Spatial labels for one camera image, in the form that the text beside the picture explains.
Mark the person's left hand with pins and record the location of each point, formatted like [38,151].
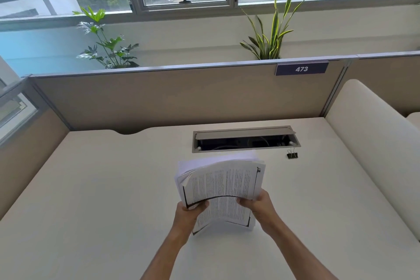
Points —
[185,219]

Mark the person's right hand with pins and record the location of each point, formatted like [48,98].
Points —
[262,208]

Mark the person's left thumb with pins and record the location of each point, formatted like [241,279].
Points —
[199,206]

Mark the person's right thumb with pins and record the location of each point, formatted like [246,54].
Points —
[246,202]

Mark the stack of printed paper sheets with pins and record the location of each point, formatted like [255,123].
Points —
[221,188]

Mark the person's left forearm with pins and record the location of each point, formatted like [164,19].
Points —
[164,254]

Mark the person's right forearm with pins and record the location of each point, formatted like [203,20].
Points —
[297,250]

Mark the black binder clip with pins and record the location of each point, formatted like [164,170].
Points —
[292,154]

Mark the beige desk partition panel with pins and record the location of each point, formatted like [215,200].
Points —
[187,96]

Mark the cream rounded side divider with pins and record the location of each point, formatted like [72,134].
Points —
[377,145]

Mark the dark blue number label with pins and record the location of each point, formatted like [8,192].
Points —
[301,68]

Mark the striped snake plant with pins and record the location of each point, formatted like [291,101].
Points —
[270,33]

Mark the beige side partition panel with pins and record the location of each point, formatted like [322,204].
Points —
[23,155]

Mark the leafy green potted plant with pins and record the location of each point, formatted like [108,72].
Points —
[105,43]

